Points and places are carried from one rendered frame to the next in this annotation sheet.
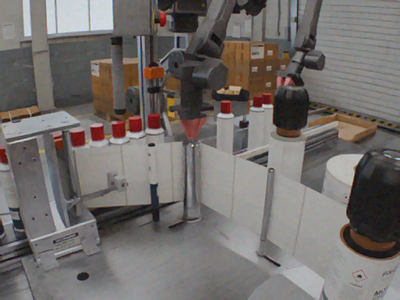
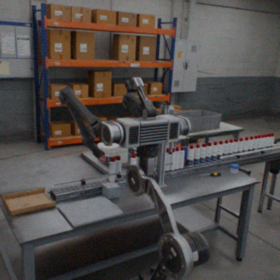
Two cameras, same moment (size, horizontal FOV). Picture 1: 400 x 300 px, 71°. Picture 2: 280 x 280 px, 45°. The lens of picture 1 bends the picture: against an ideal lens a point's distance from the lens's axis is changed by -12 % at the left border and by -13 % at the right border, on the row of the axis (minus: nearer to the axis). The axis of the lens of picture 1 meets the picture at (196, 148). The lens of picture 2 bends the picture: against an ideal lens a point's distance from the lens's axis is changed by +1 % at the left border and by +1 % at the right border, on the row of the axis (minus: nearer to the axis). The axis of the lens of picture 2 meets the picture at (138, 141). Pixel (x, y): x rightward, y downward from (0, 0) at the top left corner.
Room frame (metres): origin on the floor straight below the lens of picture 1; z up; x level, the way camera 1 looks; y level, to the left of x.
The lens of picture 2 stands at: (3.57, 0.18, 1.96)
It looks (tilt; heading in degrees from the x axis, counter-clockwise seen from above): 16 degrees down; 185
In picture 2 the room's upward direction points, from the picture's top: 3 degrees clockwise
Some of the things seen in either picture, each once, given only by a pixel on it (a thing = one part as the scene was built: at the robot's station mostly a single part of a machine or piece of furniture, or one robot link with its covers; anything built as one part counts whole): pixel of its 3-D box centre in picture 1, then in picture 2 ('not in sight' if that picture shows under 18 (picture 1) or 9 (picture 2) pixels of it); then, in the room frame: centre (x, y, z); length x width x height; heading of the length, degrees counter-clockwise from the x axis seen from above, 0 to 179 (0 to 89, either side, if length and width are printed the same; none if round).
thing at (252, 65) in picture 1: (251, 76); not in sight; (5.22, -0.90, 0.57); 1.20 x 0.85 x 1.14; 130
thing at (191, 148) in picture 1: (191, 182); not in sight; (0.62, 0.01, 0.97); 0.05 x 0.05 x 0.19
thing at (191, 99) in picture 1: (191, 98); not in sight; (0.79, 0.01, 1.13); 0.10 x 0.07 x 0.07; 128
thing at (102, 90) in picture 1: (130, 88); not in sight; (4.75, 1.01, 0.45); 1.20 x 0.84 x 0.89; 40
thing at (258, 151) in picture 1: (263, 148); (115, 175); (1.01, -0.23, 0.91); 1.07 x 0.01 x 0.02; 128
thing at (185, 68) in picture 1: (193, 74); not in sight; (0.78, 0.01, 1.19); 0.07 x 0.06 x 0.07; 38
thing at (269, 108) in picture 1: (265, 122); (112, 169); (1.08, -0.24, 0.98); 0.05 x 0.05 x 0.20
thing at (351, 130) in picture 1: (344, 126); (29, 200); (1.48, -0.76, 0.85); 0.30 x 0.26 x 0.04; 128
